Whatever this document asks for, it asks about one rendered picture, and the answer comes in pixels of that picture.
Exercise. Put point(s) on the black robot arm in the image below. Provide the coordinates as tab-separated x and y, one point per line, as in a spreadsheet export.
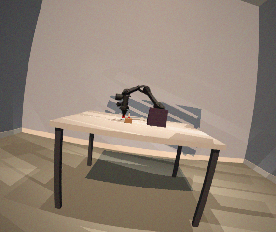
126	94

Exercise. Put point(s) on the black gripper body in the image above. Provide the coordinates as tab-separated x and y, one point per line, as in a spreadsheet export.
124	106

